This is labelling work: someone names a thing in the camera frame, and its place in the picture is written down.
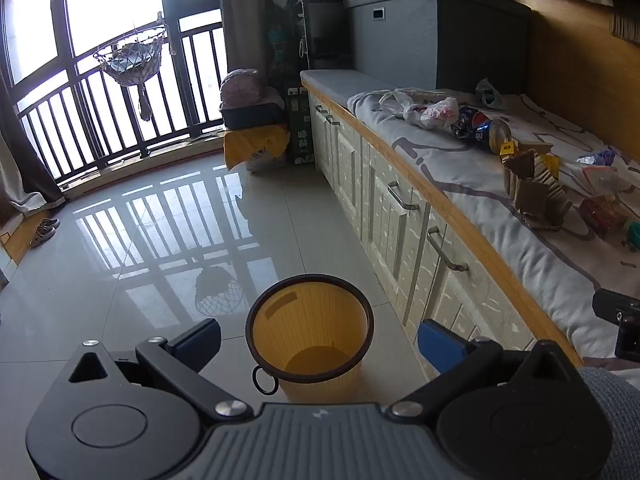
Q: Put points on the yellow cloth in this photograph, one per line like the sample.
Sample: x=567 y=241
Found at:
x=255 y=142

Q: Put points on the red snack wrapper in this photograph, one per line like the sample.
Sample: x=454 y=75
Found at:
x=600 y=215

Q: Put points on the crushed blue soda can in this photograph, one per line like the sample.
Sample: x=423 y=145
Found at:
x=477 y=127

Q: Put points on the person's grey clothing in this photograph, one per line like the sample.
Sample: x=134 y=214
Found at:
x=615 y=425

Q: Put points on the blue floral wrapper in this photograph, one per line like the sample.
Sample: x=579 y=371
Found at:
x=597 y=157

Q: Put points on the white cabinet with wooden top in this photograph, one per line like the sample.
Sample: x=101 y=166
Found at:
x=390 y=240

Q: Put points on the grey seat cushion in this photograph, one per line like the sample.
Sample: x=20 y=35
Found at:
x=340 y=82

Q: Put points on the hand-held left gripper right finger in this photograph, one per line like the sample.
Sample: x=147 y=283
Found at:
x=440 y=347

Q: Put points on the white plastic bag red print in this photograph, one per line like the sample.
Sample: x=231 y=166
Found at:
x=430 y=112

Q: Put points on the printed blanket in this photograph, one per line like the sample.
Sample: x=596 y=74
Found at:
x=500 y=260

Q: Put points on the small green object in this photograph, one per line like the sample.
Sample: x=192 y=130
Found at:
x=635 y=235

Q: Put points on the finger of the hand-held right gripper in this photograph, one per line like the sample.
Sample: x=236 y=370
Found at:
x=617 y=302
x=629 y=337

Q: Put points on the clear plastic bag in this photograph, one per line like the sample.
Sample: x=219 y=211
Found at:
x=602 y=180

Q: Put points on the brown curtain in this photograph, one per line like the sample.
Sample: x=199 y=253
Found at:
x=20 y=160

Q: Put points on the black tall cabinet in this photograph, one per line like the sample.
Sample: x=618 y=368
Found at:
x=320 y=15

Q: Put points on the black balcony railing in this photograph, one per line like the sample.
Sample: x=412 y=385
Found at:
x=143 y=142

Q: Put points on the yellow plastic waste bin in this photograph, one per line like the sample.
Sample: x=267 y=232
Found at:
x=310 y=345

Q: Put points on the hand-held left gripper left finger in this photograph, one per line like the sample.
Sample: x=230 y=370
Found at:
x=200 y=344

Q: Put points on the brown cardboard piece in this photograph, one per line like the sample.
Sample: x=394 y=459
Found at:
x=535 y=192

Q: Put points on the white box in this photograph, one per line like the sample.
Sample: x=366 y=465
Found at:
x=265 y=162

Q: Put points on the grey-brown curtain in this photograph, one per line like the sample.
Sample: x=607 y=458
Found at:
x=240 y=20

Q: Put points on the green carton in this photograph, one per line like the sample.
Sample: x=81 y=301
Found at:
x=300 y=130

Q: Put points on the hanging net basket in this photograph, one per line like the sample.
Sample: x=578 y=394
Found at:
x=132 y=62

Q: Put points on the pink bag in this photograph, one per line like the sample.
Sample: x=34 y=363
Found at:
x=242 y=87

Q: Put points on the black window frame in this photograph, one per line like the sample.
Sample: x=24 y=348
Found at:
x=170 y=5

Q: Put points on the grey storage box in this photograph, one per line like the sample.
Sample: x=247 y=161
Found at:
x=440 y=40

